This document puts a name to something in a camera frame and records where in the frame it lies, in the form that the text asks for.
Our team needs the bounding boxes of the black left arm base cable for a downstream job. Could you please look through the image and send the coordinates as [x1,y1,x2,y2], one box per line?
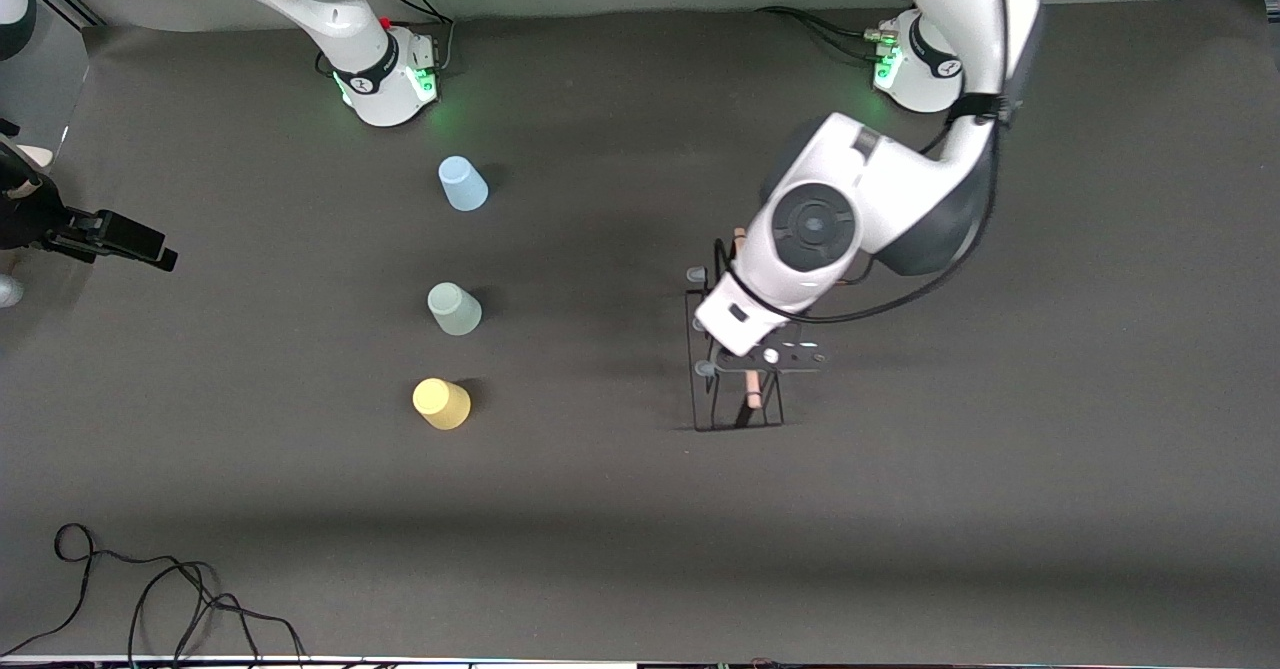
[755,6,881,40]
[795,14,886,60]

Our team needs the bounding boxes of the dark grey table mat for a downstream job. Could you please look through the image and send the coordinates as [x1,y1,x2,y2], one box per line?
[0,0,1280,662]

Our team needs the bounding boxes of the pale green plastic cup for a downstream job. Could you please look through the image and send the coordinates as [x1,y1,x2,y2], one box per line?
[427,282,483,337]

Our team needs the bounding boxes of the black right arm base cable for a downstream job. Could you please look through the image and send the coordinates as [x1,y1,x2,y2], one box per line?
[372,0,458,75]

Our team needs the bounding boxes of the light blue plastic cup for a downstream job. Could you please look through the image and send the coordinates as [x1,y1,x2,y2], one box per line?
[438,156,490,213]

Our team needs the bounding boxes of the black left arm hose cable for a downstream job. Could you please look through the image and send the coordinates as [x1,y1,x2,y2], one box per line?
[735,0,1046,328]

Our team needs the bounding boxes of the black arm base cable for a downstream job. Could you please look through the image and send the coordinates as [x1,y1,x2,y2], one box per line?
[795,14,886,60]
[755,6,881,40]
[372,0,458,75]

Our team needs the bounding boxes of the yellow plastic cup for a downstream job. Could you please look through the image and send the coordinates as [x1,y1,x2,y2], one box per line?
[412,378,472,431]

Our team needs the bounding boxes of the black wire cup holder rack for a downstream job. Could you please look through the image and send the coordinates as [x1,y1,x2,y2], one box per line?
[685,229,801,433]

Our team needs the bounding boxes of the thin black cable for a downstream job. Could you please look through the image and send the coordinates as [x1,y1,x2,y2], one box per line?
[126,559,309,668]
[0,522,216,657]

